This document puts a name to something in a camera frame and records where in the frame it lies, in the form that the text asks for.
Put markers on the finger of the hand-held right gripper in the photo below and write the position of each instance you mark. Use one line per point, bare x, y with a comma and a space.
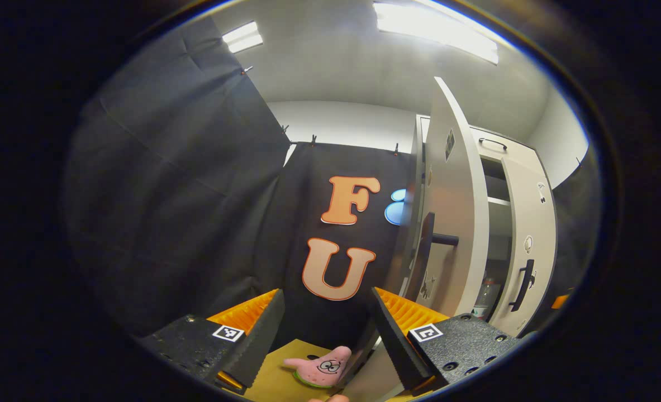
560, 301

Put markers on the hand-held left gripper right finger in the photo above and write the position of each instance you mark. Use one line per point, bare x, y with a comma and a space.
397, 346

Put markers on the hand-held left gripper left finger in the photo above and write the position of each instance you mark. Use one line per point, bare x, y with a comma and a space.
257, 346

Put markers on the clear plastic bottle red label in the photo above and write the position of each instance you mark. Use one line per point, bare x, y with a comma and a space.
485, 298

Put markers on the white cabinet door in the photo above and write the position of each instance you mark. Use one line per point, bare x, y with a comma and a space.
453, 195
517, 195

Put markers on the pink star plush toy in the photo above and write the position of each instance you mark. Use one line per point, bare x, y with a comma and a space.
316, 368

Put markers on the black backdrop cloth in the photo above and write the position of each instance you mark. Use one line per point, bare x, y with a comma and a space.
168, 195
573, 234

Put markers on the white cabinet shelf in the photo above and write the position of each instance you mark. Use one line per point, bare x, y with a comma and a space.
498, 201

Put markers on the small ceiling light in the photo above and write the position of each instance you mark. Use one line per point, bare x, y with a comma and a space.
242, 37

